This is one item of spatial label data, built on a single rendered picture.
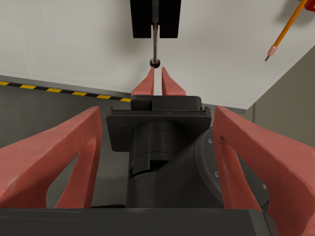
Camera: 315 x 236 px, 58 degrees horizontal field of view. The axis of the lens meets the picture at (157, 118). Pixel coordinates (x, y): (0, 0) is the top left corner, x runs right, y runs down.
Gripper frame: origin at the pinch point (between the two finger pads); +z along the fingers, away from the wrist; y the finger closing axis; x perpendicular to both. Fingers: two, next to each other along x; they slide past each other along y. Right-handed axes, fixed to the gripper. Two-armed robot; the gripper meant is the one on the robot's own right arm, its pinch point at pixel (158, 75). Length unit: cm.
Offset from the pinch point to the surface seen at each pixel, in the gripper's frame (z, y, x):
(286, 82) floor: 85, -72, 83
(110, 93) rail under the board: 8.9, 8.2, 12.7
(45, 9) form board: 6.0, 13.8, -5.0
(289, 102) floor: 78, -74, 91
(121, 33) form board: 6.7, 5.0, -1.2
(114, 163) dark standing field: 44, 19, 100
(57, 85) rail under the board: 8.5, 16.8, 10.6
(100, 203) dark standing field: 29, 27, 114
